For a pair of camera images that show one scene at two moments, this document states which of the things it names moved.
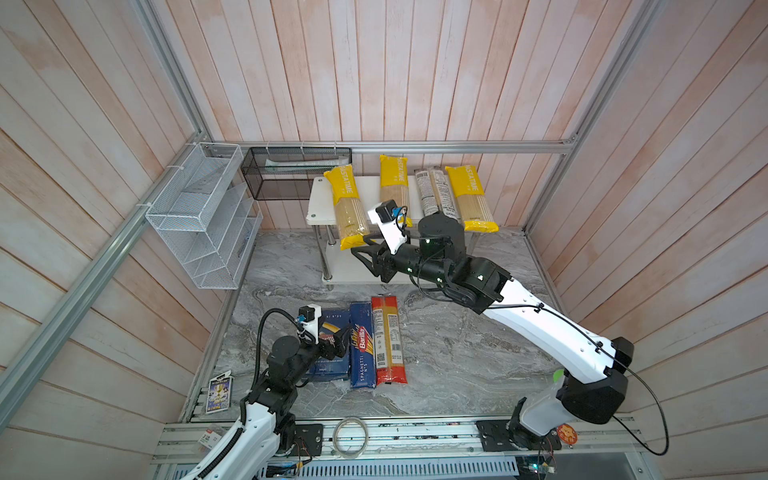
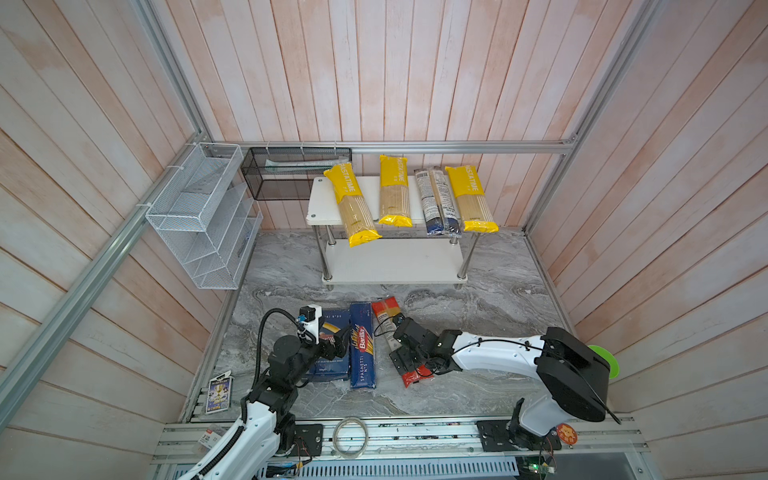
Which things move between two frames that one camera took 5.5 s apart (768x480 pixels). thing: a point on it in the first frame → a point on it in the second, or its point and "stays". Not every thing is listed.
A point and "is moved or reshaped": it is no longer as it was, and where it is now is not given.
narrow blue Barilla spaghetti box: [362, 346] stays
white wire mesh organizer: [202, 209] stays
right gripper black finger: [378, 259] → [404, 361]
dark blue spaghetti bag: [435, 192] stays
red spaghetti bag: [389, 362] is moved or reshaped
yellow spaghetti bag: [351, 219] is moved or reshaped
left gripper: [339, 348] stays
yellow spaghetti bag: [472, 201] stays
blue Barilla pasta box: [331, 322] stays
